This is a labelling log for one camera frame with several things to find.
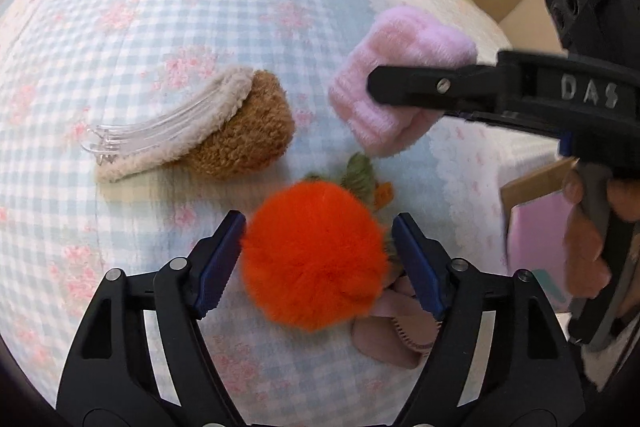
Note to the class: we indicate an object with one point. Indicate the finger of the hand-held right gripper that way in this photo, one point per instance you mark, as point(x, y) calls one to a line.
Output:
point(520, 123)
point(425, 87)

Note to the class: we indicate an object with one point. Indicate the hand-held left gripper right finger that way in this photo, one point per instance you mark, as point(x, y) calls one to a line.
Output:
point(417, 267)

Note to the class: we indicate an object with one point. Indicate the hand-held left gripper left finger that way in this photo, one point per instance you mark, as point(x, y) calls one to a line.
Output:
point(220, 267)

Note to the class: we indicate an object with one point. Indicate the pink fluffy hair accessory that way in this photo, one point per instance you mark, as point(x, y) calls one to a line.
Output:
point(400, 42)

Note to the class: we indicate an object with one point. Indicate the orange pom pom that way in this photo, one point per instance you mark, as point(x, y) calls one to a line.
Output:
point(315, 252)

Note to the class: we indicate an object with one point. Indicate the cardboard box with pink print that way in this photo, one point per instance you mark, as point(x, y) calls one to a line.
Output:
point(537, 237)

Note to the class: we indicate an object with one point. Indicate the person's right hand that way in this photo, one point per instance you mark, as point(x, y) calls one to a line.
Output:
point(582, 252)

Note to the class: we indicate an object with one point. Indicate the dusty pink hair clip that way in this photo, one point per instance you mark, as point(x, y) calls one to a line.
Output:
point(390, 337)

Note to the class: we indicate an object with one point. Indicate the brown plush hair claw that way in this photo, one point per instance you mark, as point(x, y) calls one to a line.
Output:
point(245, 127)

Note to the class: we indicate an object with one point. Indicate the blue checkered floral blanket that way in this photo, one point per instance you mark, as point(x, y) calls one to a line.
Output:
point(150, 7)

